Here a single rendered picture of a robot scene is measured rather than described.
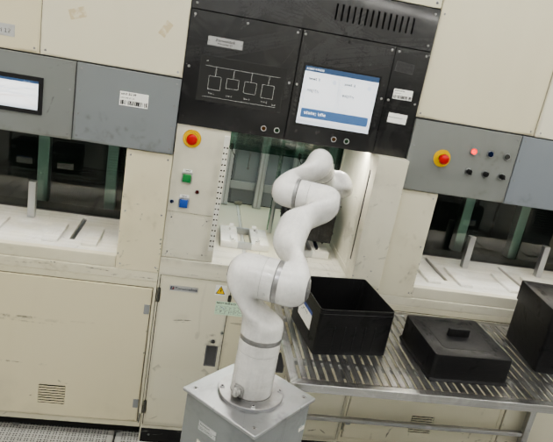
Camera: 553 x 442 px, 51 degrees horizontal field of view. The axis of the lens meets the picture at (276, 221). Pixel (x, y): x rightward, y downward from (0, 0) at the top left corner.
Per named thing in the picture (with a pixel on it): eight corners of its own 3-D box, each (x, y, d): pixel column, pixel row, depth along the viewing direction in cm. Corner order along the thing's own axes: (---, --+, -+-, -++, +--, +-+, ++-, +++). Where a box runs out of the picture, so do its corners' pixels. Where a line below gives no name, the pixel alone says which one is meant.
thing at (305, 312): (290, 316, 224) (298, 274, 219) (355, 318, 232) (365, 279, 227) (312, 354, 199) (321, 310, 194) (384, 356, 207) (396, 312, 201)
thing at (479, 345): (427, 381, 195) (438, 346, 192) (398, 336, 223) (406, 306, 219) (507, 387, 201) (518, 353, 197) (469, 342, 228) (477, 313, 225)
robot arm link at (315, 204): (246, 305, 161) (303, 320, 158) (247, 275, 153) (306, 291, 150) (295, 197, 198) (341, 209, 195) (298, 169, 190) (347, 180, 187)
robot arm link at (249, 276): (276, 352, 159) (290, 273, 152) (211, 334, 163) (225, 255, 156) (285, 333, 171) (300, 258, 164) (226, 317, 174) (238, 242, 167)
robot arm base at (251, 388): (253, 421, 159) (264, 362, 154) (204, 388, 170) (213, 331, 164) (295, 396, 174) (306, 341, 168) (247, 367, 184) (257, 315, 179)
